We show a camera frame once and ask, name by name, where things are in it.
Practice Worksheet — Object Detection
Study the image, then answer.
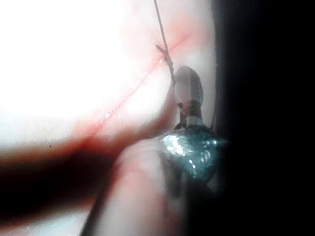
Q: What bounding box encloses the right arm needle driver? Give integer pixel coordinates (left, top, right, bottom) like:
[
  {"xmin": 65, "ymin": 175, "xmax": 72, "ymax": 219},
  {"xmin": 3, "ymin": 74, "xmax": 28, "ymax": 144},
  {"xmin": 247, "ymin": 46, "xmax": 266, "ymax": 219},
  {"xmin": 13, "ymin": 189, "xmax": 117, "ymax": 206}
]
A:
[{"xmin": 159, "ymin": 103, "xmax": 227, "ymax": 183}]

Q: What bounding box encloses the right arm needle driver jaw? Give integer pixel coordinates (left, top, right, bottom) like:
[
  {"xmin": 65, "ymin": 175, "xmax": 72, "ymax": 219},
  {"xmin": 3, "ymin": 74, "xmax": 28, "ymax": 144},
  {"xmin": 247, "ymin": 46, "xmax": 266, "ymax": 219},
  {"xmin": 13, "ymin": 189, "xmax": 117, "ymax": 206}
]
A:
[
  {"xmin": 176, "ymin": 65, "xmax": 192, "ymax": 106},
  {"xmin": 186, "ymin": 65, "xmax": 205, "ymax": 104}
]

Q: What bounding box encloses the black thread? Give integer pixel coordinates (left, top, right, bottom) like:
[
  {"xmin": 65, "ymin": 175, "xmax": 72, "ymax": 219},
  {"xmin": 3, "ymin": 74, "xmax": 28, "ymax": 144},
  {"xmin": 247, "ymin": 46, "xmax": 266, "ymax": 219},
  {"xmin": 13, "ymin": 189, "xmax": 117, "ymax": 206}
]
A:
[{"xmin": 153, "ymin": 0, "xmax": 183, "ymax": 108}]

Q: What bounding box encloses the tissue pad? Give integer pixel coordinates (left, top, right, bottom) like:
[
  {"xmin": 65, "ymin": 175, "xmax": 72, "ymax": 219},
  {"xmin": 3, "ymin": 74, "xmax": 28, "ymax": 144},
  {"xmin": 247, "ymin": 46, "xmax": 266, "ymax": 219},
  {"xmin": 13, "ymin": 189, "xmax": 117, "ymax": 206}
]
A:
[{"xmin": 0, "ymin": 0, "xmax": 222, "ymax": 236}]

